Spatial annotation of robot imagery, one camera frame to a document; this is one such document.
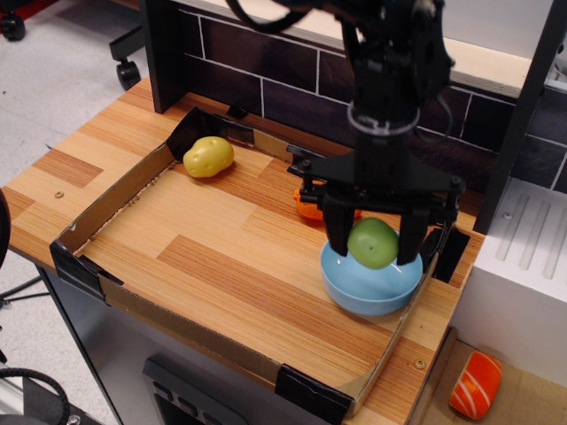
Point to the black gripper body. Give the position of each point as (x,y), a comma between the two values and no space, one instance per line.
(382,174)

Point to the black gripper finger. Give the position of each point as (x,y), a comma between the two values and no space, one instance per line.
(413,230)
(338,221)

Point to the green toy pear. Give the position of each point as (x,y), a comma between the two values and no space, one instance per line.
(373,243)

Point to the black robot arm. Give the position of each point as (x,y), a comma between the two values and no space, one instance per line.
(400,63)

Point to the light blue bowl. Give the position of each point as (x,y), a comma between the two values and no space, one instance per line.
(366,291)

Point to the orange toy object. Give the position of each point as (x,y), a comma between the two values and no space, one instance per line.
(312,211)

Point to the white toy sink unit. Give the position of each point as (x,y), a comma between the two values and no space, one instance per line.
(514,303)

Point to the yellow toy potato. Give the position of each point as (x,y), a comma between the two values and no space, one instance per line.
(208,156)

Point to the cardboard fence with black tape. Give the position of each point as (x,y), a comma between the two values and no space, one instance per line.
(206,299)

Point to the orange salmon sushi toy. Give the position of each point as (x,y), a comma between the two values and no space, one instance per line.
(477,385)

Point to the dark brick pattern backsplash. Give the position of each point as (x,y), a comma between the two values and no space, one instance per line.
(301,79)

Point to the black office chair base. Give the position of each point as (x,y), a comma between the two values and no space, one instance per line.
(121,48)

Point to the red cart wheel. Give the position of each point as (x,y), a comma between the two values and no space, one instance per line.
(13,13)

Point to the dark grey vertical post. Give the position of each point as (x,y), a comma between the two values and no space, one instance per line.
(551,38)

